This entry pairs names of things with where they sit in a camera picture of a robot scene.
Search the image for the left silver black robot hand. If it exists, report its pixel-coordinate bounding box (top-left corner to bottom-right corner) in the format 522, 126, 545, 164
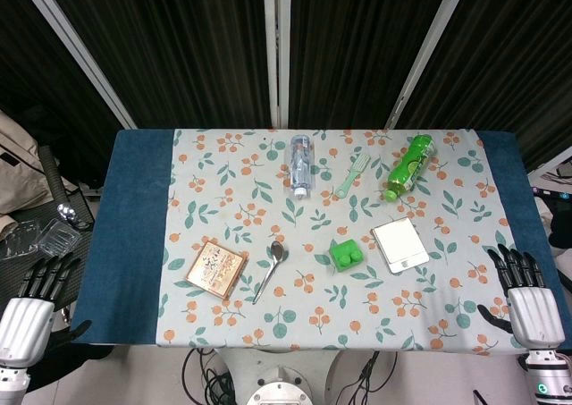
0, 251, 93, 367

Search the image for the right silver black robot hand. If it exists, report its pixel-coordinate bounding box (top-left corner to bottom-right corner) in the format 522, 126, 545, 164
476, 243, 566, 351

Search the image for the green box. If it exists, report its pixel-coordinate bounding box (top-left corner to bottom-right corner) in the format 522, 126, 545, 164
329, 239, 366, 273

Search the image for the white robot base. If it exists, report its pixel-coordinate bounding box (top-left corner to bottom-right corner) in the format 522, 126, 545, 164
245, 366, 314, 405

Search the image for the white digital kitchen scale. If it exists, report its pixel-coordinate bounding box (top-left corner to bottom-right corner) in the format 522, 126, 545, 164
371, 216, 431, 275

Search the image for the clear plastic tray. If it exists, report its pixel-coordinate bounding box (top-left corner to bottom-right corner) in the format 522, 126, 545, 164
35, 218, 83, 258

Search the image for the blue table cloth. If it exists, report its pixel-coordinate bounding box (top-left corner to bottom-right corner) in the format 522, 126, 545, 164
70, 129, 562, 348

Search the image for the black mesh chair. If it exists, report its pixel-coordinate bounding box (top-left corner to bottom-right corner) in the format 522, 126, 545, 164
0, 144, 96, 319

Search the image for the beige bag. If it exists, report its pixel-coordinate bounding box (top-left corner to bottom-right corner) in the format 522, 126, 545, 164
0, 109, 68, 215

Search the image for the green tea drink bottle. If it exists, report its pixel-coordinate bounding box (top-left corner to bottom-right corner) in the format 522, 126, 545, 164
383, 134, 437, 203

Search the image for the brown Chinese chess box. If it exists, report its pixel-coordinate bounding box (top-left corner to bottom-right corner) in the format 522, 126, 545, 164
185, 240, 248, 300

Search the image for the floral orange-fruit tablecloth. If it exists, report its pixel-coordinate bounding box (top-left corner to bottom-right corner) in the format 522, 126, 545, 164
154, 129, 529, 350

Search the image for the long metal spoon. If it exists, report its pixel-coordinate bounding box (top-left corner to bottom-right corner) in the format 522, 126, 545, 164
252, 240, 286, 306

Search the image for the clear plastic water bottle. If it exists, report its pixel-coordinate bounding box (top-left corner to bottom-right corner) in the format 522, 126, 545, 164
284, 135, 317, 199

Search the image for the black cable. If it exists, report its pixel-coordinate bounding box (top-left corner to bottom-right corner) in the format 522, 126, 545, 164
337, 350, 400, 405
181, 348, 245, 405

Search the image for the white screen frame post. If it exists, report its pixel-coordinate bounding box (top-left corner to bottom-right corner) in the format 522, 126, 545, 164
15, 0, 138, 131
384, 0, 473, 131
262, 0, 292, 129

